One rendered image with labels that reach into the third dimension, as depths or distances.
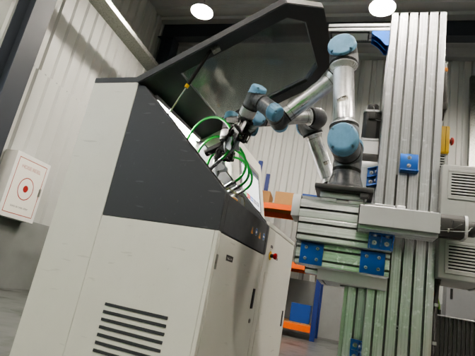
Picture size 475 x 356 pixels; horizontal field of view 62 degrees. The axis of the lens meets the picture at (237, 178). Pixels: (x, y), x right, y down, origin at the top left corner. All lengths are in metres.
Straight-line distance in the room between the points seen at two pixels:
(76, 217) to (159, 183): 0.44
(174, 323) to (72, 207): 0.76
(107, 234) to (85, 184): 0.30
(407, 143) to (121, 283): 1.38
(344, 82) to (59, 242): 1.44
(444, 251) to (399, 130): 0.57
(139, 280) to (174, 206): 0.33
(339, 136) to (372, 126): 0.49
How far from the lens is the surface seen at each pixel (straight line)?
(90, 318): 1.85
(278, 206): 7.31
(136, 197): 1.82
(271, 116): 1.73
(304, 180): 8.78
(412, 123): 1.98
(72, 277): 1.93
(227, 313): 1.84
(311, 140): 2.32
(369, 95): 9.58
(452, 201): 1.82
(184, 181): 1.72
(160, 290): 1.68
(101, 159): 2.01
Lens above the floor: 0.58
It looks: 15 degrees up
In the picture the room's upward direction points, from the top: 11 degrees clockwise
